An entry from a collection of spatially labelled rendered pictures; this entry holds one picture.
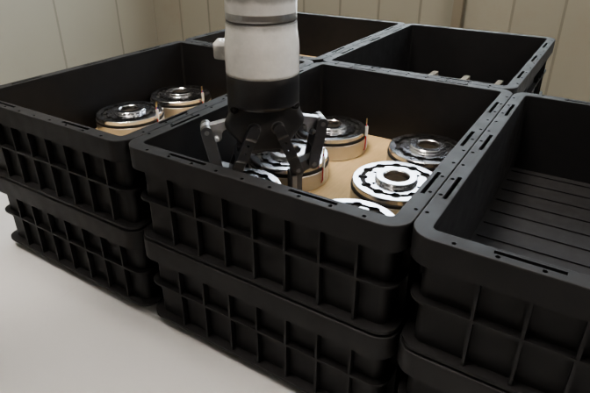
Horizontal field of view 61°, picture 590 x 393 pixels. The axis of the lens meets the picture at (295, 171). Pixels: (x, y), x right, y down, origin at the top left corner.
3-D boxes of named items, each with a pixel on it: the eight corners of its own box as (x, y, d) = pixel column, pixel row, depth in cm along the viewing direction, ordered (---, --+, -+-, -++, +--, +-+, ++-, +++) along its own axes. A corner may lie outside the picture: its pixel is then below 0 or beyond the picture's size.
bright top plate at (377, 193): (429, 214, 52) (429, 209, 52) (339, 193, 56) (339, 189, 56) (448, 175, 60) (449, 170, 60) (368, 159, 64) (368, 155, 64)
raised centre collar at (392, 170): (411, 194, 55) (412, 189, 55) (369, 184, 57) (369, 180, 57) (421, 175, 59) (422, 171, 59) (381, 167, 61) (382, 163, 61)
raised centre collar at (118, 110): (131, 118, 76) (131, 115, 76) (106, 114, 78) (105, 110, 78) (152, 109, 80) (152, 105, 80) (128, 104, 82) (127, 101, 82)
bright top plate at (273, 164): (295, 182, 59) (295, 177, 58) (233, 160, 64) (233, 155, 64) (342, 154, 66) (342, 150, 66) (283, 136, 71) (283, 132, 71)
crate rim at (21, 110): (123, 165, 51) (119, 143, 50) (-34, 112, 66) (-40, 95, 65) (318, 75, 82) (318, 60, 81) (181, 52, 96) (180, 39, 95)
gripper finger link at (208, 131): (208, 117, 54) (228, 163, 56) (192, 123, 54) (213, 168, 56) (210, 126, 51) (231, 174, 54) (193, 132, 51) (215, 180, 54)
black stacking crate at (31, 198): (149, 319, 60) (135, 235, 55) (6, 243, 75) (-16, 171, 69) (315, 187, 91) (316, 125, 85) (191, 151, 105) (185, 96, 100)
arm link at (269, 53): (291, 52, 59) (291, -4, 56) (314, 78, 49) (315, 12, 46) (212, 56, 57) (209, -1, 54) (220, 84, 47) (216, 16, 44)
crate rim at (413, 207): (401, 259, 37) (405, 232, 36) (123, 165, 51) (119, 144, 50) (512, 107, 67) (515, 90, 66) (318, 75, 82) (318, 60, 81)
